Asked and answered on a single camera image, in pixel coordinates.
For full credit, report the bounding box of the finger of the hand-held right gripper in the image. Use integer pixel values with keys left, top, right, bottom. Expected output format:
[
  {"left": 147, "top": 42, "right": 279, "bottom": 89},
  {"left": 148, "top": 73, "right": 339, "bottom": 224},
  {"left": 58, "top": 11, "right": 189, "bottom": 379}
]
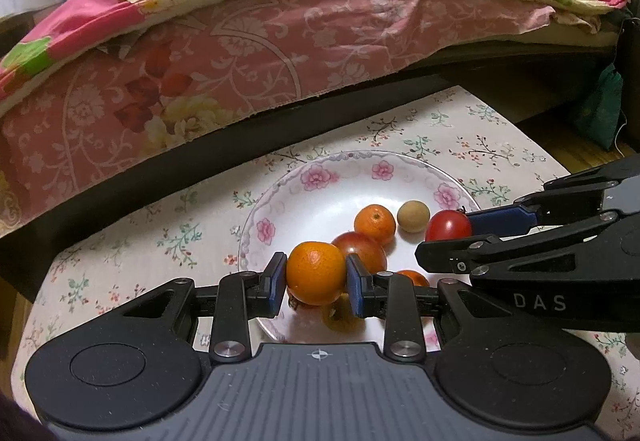
[
  {"left": 415, "top": 213, "right": 624, "bottom": 280},
  {"left": 470, "top": 165, "right": 622, "bottom": 235}
]

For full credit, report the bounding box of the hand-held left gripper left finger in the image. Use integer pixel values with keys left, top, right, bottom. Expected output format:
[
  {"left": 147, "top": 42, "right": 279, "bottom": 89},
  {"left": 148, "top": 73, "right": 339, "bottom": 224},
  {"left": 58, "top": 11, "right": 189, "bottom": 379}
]
[{"left": 124, "top": 252, "right": 289, "bottom": 365}]

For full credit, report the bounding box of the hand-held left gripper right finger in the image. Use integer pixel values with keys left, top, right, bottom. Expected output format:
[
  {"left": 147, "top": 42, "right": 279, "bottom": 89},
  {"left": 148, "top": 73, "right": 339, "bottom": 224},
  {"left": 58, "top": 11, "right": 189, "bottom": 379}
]
[{"left": 346, "top": 253, "right": 512, "bottom": 365}]

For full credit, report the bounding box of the red tomato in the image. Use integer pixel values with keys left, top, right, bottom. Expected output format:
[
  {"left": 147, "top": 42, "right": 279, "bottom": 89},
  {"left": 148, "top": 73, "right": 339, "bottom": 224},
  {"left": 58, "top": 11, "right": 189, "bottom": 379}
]
[{"left": 425, "top": 207, "right": 473, "bottom": 243}]

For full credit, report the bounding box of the smooth orange tangerine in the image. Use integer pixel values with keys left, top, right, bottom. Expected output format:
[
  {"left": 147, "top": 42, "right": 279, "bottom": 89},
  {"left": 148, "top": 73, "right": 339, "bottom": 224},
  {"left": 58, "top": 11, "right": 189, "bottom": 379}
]
[{"left": 286, "top": 241, "right": 348, "bottom": 307}]

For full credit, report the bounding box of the large orange mandarin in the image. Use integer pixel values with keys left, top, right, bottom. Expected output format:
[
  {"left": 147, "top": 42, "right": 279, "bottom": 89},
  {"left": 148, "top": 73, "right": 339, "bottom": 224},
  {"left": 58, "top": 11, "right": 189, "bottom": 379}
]
[{"left": 395, "top": 269, "right": 431, "bottom": 289}]

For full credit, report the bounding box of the white floral rim plate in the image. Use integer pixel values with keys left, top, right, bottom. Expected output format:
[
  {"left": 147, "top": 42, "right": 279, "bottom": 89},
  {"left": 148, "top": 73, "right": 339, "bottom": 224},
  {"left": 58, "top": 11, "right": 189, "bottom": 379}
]
[{"left": 239, "top": 150, "right": 483, "bottom": 347}]

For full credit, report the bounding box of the red apple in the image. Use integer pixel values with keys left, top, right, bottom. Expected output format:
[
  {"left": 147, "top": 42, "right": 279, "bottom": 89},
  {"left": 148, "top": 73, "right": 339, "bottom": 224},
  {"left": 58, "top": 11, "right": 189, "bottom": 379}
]
[{"left": 331, "top": 231, "right": 388, "bottom": 274}]

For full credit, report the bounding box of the tan longan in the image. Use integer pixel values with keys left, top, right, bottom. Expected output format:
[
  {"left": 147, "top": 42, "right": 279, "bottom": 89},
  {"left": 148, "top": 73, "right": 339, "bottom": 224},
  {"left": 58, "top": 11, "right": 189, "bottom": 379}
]
[{"left": 397, "top": 200, "right": 431, "bottom": 234}]

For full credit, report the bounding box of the small orange mandarin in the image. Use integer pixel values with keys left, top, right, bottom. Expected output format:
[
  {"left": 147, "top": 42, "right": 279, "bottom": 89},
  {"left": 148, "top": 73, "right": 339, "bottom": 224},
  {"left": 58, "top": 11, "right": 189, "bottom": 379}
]
[{"left": 354, "top": 204, "right": 397, "bottom": 244}]

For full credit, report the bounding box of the green cloth bag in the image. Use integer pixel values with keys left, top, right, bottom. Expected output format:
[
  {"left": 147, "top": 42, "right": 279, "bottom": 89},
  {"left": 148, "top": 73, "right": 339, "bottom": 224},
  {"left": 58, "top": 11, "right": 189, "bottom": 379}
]
[{"left": 572, "top": 63, "right": 623, "bottom": 152}]

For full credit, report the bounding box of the floral tablecloth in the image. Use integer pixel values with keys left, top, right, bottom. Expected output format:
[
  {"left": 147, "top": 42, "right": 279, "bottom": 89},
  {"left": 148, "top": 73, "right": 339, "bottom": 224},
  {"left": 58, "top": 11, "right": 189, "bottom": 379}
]
[{"left": 10, "top": 86, "right": 640, "bottom": 427}]

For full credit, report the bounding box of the pink floral bed cover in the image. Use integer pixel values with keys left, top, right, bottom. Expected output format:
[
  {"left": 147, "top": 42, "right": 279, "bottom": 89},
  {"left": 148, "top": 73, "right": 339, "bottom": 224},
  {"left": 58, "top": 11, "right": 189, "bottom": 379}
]
[{"left": 0, "top": 0, "right": 556, "bottom": 237}]

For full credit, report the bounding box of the dark bed frame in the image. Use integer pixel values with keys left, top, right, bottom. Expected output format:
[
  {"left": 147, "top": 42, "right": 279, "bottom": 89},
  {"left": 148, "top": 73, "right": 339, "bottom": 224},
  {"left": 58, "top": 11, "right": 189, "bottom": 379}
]
[{"left": 0, "top": 46, "right": 621, "bottom": 302}]

